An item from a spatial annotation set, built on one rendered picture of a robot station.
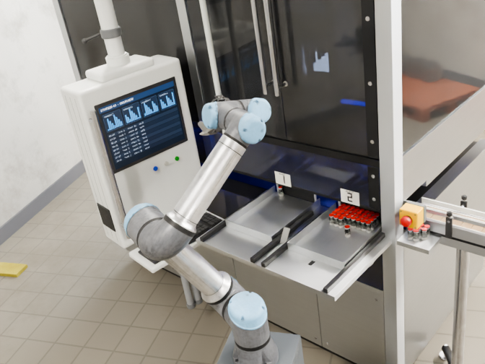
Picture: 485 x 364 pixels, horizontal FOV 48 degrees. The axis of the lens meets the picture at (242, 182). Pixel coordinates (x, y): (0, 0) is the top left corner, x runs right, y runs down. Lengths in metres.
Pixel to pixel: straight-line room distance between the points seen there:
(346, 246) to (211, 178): 0.87
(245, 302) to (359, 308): 0.90
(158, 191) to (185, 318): 1.04
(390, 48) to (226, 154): 0.71
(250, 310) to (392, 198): 0.72
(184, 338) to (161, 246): 1.77
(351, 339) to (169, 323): 1.14
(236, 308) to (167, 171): 0.99
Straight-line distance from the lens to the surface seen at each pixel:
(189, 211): 1.43
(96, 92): 2.26
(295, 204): 2.44
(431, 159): 2.30
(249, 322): 1.69
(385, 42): 1.86
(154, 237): 1.45
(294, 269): 2.05
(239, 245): 2.22
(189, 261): 1.65
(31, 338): 3.59
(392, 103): 1.92
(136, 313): 3.45
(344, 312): 2.59
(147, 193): 2.49
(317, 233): 2.23
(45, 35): 5.21
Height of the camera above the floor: 2.12
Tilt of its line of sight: 27 degrees down
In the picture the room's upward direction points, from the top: 9 degrees counter-clockwise
